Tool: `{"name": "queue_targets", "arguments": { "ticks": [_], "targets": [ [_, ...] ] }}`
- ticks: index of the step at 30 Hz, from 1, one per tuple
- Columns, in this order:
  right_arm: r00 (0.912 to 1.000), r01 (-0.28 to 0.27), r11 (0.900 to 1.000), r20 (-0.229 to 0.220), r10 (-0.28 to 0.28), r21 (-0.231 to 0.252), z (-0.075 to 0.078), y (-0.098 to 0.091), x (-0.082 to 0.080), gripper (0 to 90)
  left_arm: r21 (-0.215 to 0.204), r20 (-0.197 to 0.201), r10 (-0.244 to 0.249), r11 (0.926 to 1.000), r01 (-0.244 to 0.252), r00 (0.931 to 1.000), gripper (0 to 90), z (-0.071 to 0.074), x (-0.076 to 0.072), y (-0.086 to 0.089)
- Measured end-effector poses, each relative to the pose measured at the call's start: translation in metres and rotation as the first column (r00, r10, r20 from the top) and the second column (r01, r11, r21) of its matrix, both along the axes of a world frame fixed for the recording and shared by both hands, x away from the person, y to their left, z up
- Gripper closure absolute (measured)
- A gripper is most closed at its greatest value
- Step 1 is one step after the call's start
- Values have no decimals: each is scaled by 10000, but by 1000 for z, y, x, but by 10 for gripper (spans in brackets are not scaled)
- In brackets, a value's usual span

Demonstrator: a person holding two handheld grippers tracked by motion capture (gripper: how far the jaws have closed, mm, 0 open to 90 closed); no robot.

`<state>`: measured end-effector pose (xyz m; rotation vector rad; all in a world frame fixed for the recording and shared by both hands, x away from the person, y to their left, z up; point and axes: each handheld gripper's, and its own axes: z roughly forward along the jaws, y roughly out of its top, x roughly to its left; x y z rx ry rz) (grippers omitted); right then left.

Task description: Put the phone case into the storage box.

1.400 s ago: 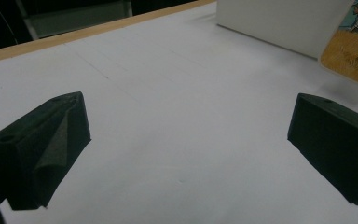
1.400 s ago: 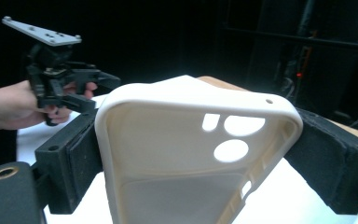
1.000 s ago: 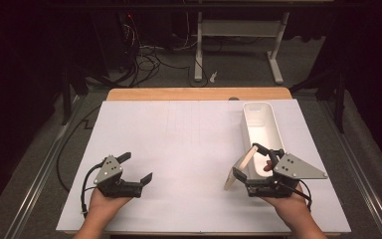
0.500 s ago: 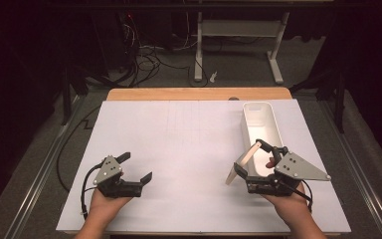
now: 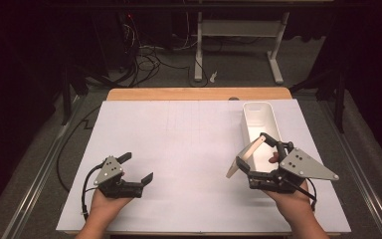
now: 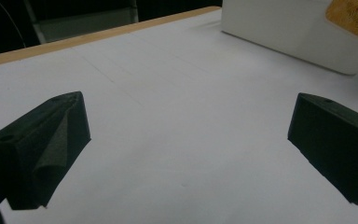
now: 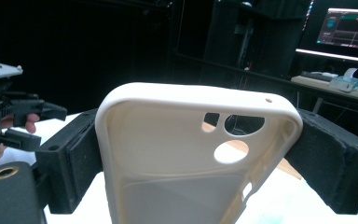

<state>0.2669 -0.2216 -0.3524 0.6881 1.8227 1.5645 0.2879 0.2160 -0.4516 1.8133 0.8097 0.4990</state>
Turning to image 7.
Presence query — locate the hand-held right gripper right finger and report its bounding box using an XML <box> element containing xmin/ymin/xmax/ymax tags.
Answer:
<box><xmin>283</xmin><ymin>107</ymin><xmax>358</xmax><ymax>216</ymax></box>

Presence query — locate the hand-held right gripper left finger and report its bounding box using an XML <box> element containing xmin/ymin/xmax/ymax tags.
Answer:
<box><xmin>34</xmin><ymin>108</ymin><xmax>104</xmax><ymax>216</ymax></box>

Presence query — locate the cream printed phone case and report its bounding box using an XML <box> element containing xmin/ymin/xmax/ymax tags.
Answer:
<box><xmin>94</xmin><ymin>81</ymin><xmax>304</xmax><ymax>224</ymax></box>

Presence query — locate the blue and white device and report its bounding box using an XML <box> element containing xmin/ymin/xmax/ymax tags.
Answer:
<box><xmin>328</xmin><ymin>76</ymin><xmax>358</xmax><ymax>93</ymax></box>

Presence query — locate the wooden desk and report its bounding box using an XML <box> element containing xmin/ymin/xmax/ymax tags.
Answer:
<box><xmin>290</xmin><ymin>74</ymin><xmax>358</xmax><ymax>105</ymax></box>

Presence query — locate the lit light strip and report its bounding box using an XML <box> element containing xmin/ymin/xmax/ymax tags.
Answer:
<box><xmin>295</xmin><ymin>48</ymin><xmax>358</xmax><ymax>65</ymax></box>

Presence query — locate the computer monitor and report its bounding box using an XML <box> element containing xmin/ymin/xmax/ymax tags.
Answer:
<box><xmin>316</xmin><ymin>7</ymin><xmax>358</xmax><ymax>52</ymax></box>

